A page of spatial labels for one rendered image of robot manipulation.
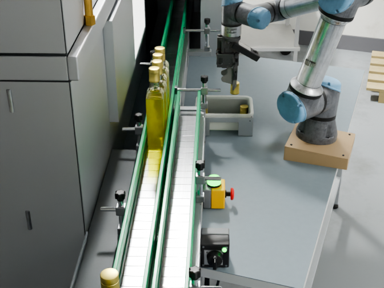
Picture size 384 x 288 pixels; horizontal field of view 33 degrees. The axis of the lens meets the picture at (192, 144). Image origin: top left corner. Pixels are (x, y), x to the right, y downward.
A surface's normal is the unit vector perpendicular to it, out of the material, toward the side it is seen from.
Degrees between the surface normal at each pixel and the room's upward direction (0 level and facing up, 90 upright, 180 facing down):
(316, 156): 90
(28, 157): 90
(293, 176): 0
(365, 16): 90
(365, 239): 0
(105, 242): 0
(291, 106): 93
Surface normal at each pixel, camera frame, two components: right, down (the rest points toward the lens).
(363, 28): -0.32, 0.46
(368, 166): 0.00, -0.87
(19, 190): -0.04, 0.49
